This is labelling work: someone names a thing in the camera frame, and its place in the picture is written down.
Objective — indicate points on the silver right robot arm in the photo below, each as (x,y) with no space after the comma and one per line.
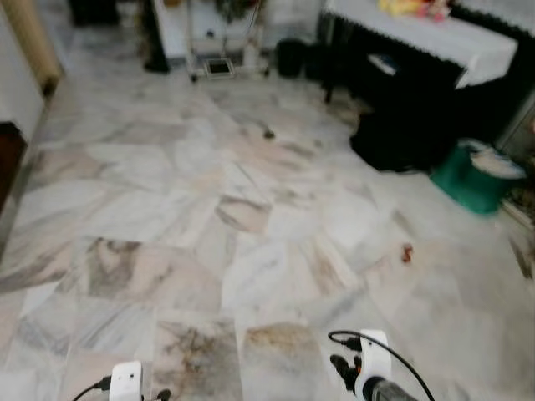
(393,393)

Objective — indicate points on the small red floor item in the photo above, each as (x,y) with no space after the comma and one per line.
(406,253)

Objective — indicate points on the green plastic bucket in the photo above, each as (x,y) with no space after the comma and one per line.
(468,184)

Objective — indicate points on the black soft bag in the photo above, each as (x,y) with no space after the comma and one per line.
(401,138)

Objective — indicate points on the small dark floor item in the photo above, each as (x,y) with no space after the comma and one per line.
(267,132)

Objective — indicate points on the dark brown wooden door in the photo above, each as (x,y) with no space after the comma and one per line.
(8,163)

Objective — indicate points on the black upright piano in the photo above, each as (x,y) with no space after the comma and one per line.
(493,100)

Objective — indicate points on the black waste bin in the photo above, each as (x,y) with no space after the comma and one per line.
(291,58)

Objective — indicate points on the white wheeled rack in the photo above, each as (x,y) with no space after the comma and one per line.
(219,67)

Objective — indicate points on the white lace piano cloth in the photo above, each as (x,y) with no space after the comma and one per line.
(435,38)

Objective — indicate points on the black floor stand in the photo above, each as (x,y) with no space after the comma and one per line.
(156,42)

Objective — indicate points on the yellow plush toy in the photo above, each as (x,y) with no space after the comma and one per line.
(401,7)

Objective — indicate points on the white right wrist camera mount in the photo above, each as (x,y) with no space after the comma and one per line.
(374,359)

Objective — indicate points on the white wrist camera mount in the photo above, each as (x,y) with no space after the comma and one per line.
(125,383)
(374,359)

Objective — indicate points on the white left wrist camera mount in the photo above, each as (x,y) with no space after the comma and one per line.
(125,383)

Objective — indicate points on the wooden door frame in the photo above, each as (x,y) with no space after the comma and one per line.
(33,42)

